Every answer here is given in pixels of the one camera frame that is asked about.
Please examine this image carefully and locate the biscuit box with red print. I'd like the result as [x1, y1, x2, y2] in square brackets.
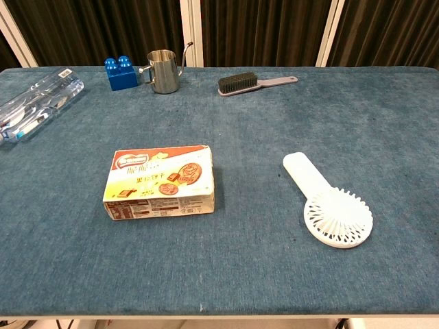
[102, 144, 216, 221]

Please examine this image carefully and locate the blue table cloth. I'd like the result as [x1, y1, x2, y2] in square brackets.
[0, 65, 439, 317]

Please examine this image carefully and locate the grey brush with black bristles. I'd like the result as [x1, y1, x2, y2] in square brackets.
[217, 71, 298, 98]

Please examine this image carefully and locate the stainless steel long-spout pitcher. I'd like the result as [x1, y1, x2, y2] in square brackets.
[138, 41, 194, 95]

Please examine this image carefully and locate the white handheld fan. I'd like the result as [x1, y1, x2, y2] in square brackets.
[282, 151, 374, 249]

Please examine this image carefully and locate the blue toy building block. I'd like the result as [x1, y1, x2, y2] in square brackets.
[104, 54, 139, 92]

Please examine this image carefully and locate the clear plastic water bottle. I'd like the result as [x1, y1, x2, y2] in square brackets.
[0, 67, 85, 149]

